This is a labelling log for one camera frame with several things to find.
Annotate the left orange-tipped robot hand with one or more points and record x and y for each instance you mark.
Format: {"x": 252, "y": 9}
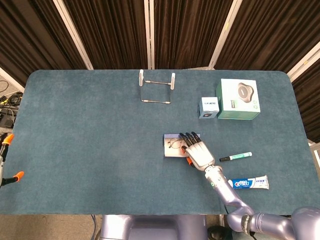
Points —
{"x": 18, "y": 175}

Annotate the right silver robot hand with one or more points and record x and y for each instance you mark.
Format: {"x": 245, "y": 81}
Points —
{"x": 200, "y": 155}

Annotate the thin metal-frame eyeglasses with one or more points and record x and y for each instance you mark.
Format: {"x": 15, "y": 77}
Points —
{"x": 176, "y": 143}

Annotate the blue-backed product box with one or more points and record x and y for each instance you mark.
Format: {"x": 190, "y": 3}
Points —
{"x": 172, "y": 153}

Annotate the right lavender robot arm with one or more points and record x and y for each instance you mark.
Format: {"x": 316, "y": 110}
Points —
{"x": 227, "y": 192}

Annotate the green marker black cap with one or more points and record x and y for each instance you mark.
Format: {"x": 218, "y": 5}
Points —
{"x": 237, "y": 156}

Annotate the small blue speaker box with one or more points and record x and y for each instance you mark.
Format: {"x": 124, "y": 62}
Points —
{"x": 210, "y": 103}

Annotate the black floor device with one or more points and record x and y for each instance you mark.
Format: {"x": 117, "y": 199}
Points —
{"x": 5, "y": 123}

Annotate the Crest toothpaste tube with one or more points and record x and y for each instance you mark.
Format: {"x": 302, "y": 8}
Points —
{"x": 250, "y": 183}

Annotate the blue felt table cloth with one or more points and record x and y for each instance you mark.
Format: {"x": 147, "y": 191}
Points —
{"x": 75, "y": 150}

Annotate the large green product box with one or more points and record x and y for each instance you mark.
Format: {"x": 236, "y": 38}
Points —
{"x": 232, "y": 95}

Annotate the black shoe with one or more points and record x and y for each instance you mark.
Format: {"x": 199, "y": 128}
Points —
{"x": 217, "y": 233}

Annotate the lavender robot torso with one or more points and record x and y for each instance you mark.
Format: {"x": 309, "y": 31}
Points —
{"x": 150, "y": 227}

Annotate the dark brown curtain panel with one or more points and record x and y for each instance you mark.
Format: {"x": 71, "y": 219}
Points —
{"x": 107, "y": 32}
{"x": 30, "y": 37}
{"x": 310, "y": 100}
{"x": 187, "y": 32}
{"x": 270, "y": 32}

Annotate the white screen frame post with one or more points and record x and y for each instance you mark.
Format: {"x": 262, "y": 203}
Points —
{"x": 73, "y": 32}
{"x": 10, "y": 77}
{"x": 149, "y": 37}
{"x": 224, "y": 32}
{"x": 303, "y": 62}

